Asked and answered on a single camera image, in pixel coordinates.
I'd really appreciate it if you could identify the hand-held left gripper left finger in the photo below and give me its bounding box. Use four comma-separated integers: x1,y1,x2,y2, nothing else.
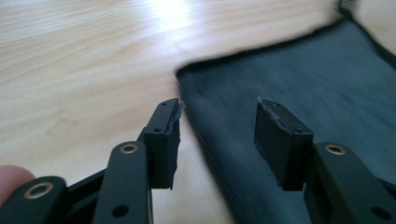
136,97,185,190

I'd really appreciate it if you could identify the dark grey cloth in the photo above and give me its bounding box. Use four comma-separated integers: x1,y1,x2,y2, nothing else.
175,7,396,224

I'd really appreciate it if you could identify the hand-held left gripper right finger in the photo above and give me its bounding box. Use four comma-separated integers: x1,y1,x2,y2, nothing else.
253,96,315,192

